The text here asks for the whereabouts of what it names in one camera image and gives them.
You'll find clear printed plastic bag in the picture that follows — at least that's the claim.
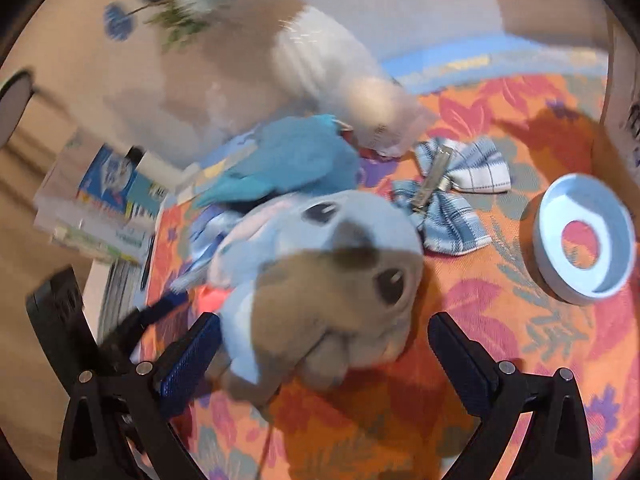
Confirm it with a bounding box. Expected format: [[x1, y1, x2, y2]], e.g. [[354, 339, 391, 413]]
[[350, 105, 441, 158]]

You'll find white plush toy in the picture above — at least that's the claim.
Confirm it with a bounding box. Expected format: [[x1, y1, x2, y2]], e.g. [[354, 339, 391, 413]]
[[270, 5, 416, 128]]

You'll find teal soft cloth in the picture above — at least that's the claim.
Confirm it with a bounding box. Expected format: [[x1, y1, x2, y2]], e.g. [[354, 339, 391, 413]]
[[195, 114, 363, 208]]

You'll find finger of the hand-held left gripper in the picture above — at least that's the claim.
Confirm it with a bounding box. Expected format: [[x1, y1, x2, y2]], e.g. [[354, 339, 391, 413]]
[[99, 289, 190, 368]]

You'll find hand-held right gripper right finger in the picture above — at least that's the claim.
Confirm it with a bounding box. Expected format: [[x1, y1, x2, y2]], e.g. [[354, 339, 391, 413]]
[[427, 311, 601, 480]]

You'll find black pen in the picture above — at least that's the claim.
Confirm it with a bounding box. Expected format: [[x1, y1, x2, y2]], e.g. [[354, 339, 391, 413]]
[[140, 235, 155, 292]]

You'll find light blue striped cloth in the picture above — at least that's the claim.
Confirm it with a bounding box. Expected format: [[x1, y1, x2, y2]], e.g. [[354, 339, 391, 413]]
[[170, 210, 246, 291]]

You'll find black round frame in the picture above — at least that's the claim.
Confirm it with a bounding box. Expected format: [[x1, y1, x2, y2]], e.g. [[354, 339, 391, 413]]
[[0, 71, 38, 148]]

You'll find blue plaid bow hair clip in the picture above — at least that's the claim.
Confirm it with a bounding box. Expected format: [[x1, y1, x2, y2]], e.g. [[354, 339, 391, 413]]
[[392, 136, 513, 256]]

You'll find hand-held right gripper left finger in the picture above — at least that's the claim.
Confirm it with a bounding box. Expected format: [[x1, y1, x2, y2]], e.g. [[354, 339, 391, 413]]
[[57, 312, 223, 480]]

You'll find blue and brown plush toy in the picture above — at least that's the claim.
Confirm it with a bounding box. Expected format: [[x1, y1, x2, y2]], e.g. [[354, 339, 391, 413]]
[[207, 190, 426, 408]]

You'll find stack of books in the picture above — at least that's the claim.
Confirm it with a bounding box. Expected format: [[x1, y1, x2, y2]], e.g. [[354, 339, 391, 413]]
[[32, 142, 171, 266]]

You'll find white tape roll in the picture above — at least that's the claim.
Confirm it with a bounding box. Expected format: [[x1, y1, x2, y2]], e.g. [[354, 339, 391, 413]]
[[532, 173, 637, 307]]

